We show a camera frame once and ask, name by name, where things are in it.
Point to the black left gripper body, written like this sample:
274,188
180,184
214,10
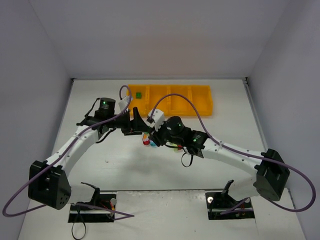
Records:
128,122

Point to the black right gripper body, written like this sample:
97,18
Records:
155,138

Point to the red flower lego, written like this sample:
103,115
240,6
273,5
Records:
145,140

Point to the dark green lego brick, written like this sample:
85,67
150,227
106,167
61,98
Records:
138,95

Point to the blue flower lego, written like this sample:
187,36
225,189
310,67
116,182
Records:
152,144

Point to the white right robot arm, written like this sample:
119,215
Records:
267,176

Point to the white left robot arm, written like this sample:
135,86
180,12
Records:
49,178

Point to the yellow bin far left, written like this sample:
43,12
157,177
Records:
141,103

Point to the yellow bin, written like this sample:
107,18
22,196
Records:
141,103
156,92
178,105

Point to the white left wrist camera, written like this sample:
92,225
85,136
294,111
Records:
124,103

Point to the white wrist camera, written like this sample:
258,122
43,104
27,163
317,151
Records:
157,117
124,103

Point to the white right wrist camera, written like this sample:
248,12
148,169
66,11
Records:
157,117

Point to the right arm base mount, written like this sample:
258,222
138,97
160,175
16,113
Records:
221,206

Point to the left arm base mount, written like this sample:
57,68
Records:
95,207

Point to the aluminium frame rail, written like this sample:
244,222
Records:
255,113

